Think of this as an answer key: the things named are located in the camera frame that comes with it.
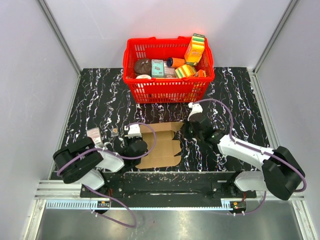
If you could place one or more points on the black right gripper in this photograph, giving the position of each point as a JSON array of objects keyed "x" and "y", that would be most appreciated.
[{"x": 184, "y": 130}]

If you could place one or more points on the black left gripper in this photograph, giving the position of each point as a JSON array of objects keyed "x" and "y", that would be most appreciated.
[{"x": 129, "y": 140}]

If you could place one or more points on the brown cardboard box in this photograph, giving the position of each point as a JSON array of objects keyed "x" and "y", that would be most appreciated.
[{"x": 163, "y": 148}]

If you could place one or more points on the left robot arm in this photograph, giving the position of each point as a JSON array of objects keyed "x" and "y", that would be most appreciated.
[{"x": 83, "y": 161}]

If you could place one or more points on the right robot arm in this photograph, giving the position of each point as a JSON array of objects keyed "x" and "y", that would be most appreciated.
[{"x": 277, "y": 172}]

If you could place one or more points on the yellow green striped box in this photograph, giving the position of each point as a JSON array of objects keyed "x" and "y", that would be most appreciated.
[{"x": 185, "y": 71}]

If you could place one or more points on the pink small box in basket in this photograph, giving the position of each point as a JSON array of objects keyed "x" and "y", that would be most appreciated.
[{"x": 168, "y": 72}]

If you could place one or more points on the teal snack box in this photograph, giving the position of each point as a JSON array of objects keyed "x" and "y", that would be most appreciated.
[{"x": 157, "y": 68}]

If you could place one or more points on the small clear plastic bag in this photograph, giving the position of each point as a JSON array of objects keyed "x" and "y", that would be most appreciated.
[{"x": 114, "y": 132}]

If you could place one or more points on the red plastic shopping basket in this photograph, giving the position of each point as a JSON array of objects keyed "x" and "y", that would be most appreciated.
[{"x": 165, "y": 90}]

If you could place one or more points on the small orange packet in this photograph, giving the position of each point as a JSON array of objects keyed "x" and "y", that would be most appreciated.
[{"x": 200, "y": 74}]

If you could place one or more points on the orange tube with blue cap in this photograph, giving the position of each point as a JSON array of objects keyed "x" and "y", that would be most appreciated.
[{"x": 173, "y": 62}]

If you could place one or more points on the white round lid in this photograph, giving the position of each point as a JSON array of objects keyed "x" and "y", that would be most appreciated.
[{"x": 144, "y": 76}]

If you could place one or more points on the brown round cookie pack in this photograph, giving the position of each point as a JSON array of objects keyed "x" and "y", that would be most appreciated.
[{"x": 143, "y": 66}]

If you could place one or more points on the tall orange yellow carton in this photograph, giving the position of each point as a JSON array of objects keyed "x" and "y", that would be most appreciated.
[{"x": 195, "y": 49}]

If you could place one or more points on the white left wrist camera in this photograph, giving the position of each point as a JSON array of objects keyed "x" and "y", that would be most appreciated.
[{"x": 134, "y": 131}]

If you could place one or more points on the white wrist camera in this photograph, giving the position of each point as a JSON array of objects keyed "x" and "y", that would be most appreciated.
[
  {"x": 196, "y": 111},
  {"x": 134, "y": 131}
]

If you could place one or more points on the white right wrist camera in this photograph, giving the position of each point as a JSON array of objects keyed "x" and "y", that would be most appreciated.
[{"x": 196, "y": 111}]

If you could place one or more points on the aluminium frame rail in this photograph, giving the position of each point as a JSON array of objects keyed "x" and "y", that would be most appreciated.
[{"x": 59, "y": 35}]

